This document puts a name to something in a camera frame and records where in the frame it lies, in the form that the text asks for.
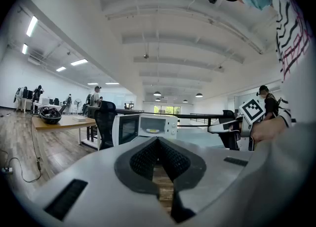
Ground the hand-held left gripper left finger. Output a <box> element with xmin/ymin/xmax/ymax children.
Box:
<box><xmin>114</xmin><ymin>137</ymin><xmax>159</xmax><ymax>195</ymax></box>

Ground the black helmet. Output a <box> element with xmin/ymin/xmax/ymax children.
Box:
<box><xmin>39</xmin><ymin>107</ymin><xmax>62</xmax><ymax>125</ymax></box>

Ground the white desk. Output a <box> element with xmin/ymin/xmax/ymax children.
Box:
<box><xmin>33</xmin><ymin>102</ymin><xmax>63</xmax><ymax>114</ymax></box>

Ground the white patterned shirt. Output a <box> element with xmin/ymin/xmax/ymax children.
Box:
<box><xmin>271</xmin><ymin>0</ymin><xmax>316</xmax><ymax>133</ymax></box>

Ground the black mesh office chair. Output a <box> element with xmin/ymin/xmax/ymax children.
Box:
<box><xmin>86</xmin><ymin>100</ymin><xmax>117</xmax><ymax>151</ymax></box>

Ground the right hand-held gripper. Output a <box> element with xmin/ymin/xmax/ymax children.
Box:
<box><xmin>207</xmin><ymin>99</ymin><xmax>266</xmax><ymax>151</ymax></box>

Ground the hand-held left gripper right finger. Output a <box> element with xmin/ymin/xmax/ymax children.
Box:
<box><xmin>158</xmin><ymin>137</ymin><xmax>207</xmax><ymax>223</ymax></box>

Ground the row of ceiling light panels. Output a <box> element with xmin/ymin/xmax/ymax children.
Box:
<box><xmin>21</xmin><ymin>15</ymin><xmax>120</xmax><ymax>86</ymax></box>

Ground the black floor cable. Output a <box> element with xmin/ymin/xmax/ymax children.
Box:
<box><xmin>0</xmin><ymin>112</ymin><xmax>42</xmax><ymax>184</ymax></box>

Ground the person's right hand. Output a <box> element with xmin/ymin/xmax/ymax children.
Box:
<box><xmin>251</xmin><ymin>116</ymin><xmax>288</xmax><ymax>144</ymax></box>

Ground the window with green view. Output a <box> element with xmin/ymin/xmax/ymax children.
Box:
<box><xmin>153</xmin><ymin>106</ymin><xmax>182</xmax><ymax>115</ymax></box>

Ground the wooden table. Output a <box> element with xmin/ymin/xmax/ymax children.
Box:
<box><xmin>31</xmin><ymin>114</ymin><xmax>97</xmax><ymax>151</ymax></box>

